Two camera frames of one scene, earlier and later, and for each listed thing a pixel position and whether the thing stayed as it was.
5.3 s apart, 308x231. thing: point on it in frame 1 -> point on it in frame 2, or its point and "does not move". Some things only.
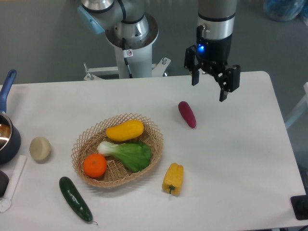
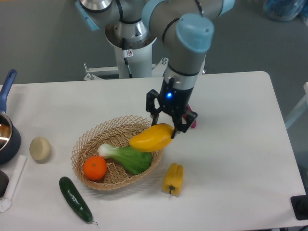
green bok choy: (136, 156) does not move
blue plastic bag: (284, 10) does not move
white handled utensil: (6, 202) does not move
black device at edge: (300, 206) does not move
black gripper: (214, 53) -> (173, 99)
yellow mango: (125, 130) -> (153, 138)
